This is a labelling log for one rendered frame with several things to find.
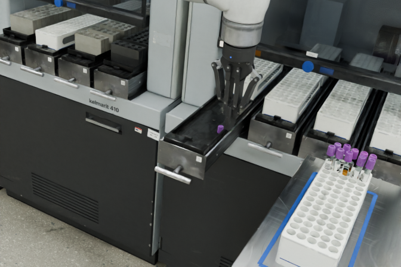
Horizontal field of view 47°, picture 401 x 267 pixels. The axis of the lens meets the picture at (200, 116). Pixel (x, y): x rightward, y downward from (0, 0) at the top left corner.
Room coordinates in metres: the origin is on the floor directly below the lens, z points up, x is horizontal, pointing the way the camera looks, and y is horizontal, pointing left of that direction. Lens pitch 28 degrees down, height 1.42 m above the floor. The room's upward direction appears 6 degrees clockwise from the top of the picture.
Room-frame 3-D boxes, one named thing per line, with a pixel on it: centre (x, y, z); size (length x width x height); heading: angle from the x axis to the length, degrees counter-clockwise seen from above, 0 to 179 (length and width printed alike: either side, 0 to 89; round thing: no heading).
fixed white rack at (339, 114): (1.23, -0.42, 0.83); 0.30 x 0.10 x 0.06; 156
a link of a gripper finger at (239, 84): (1.00, -0.08, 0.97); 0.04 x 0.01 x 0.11; 150
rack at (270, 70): (1.42, -0.17, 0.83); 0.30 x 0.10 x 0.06; 156
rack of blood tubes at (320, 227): (0.71, -0.27, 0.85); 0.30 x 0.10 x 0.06; 154
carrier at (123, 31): (1.62, 0.35, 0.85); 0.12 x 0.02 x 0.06; 66
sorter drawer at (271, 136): (1.42, -0.33, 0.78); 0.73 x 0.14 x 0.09; 156
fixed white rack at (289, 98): (1.29, -0.28, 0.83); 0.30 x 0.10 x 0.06; 156
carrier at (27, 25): (1.62, 0.68, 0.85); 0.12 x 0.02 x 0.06; 66
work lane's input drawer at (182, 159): (1.25, -0.09, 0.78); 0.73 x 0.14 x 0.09; 156
